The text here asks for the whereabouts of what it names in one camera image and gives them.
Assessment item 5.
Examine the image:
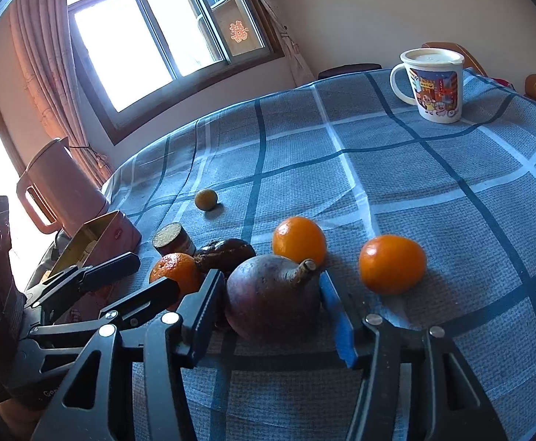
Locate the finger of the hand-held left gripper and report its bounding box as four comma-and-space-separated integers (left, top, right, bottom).
28, 278, 181, 340
22, 252, 141, 309

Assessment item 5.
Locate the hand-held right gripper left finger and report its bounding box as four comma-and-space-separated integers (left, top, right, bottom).
31, 269, 228, 441

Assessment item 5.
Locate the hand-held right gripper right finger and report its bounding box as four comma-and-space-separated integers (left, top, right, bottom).
318, 271, 510, 441

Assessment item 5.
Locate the dark brown avocado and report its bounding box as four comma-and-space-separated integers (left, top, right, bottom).
194, 238, 257, 277

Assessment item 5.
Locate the purple round fruit with stem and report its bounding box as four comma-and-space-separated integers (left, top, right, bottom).
225, 255, 322, 342

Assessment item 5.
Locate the orange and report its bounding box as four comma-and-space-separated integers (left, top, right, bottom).
272, 216, 328, 270
359, 234, 427, 296
149, 252, 203, 311

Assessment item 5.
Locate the small jar with gold lid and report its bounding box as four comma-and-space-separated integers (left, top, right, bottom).
152, 223, 196, 258

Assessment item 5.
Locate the pink electric kettle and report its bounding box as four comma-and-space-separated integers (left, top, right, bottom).
16, 137, 109, 238

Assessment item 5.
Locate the small yellow-green fruit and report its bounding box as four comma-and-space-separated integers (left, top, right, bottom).
194, 189, 220, 212

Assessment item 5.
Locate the pink curtain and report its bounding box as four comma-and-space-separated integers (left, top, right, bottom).
8, 0, 115, 190
235, 0, 317, 89

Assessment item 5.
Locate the sliding glass window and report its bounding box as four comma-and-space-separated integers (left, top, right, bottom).
66, 0, 288, 146

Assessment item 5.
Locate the black round stool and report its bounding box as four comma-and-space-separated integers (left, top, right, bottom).
317, 63, 383, 80

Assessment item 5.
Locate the white cartoon print lidded cup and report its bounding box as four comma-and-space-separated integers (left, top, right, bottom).
390, 48, 465, 124

